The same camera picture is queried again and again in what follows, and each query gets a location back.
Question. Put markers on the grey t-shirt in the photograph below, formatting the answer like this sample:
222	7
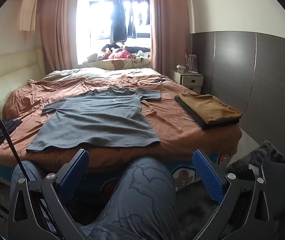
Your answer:
95	122

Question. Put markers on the orange-brown blanket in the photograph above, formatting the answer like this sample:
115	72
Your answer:
182	140

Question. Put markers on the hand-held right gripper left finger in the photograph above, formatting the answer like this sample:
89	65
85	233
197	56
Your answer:
75	175

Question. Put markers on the grey wardrobe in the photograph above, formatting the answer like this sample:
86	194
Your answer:
232	80

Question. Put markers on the black cloth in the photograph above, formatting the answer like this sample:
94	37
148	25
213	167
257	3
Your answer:
12	126

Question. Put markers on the dark hanging garment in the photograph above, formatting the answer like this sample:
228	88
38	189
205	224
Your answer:
132	25

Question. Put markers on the cream nightstand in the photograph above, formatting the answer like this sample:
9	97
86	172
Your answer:
192	81

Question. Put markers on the pink curtain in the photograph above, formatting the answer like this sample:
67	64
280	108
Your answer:
170	30
57	30

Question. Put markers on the person's patterned pants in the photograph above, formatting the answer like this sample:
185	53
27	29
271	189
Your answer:
137	192

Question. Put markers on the dark cushion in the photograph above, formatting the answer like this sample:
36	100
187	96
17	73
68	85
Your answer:
137	49

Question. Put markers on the red plush toy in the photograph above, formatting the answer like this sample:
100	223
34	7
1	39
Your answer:
120	55

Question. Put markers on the cream padded headboard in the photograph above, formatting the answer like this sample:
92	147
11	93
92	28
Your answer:
7	75

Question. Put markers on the cream hanging cloth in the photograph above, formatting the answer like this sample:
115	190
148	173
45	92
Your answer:
28	10

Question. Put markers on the black folded garment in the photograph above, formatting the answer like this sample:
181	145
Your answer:
190	113

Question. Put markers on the brown folded garment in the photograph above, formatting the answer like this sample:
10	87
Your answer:
212	107

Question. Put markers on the window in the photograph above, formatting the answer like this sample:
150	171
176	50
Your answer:
95	17

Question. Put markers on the beige quilt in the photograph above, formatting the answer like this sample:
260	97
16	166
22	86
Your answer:
87	73

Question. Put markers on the dark fluffy rug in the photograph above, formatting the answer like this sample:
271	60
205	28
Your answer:
270	152

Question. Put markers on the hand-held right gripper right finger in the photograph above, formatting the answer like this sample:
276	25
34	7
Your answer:
207	177

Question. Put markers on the bear print pillow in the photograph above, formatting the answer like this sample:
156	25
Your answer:
122	63

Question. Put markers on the dark hanging jacket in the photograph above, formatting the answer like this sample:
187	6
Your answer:
118	22

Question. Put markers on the white power strip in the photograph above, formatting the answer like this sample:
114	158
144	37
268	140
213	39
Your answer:
195	73

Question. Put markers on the striped gift bag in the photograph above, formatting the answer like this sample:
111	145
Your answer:
191	62

